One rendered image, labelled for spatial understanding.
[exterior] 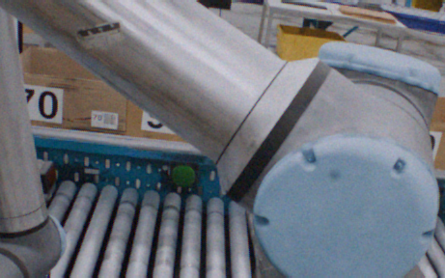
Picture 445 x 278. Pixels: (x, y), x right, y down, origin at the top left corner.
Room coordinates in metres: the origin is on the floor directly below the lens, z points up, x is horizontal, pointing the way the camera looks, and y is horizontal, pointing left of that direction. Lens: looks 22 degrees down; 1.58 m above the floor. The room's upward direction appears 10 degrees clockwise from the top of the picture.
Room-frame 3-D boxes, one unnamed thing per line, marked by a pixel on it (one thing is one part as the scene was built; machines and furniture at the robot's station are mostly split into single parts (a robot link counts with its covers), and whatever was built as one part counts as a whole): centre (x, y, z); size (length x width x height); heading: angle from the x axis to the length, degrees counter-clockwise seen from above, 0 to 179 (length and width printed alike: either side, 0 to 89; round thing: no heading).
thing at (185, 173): (1.45, 0.27, 0.81); 0.07 x 0.01 x 0.07; 100
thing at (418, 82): (0.63, -0.10, 1.36); 0.17 x 0.15 x 0.18; 172
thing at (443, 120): (1.80, -0.47, 0.96); 0.39 x 0.29 x 0.17; 100
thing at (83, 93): (1.60, 0.68, 0.97); 0.39 x 0.29 x 0.17; 100
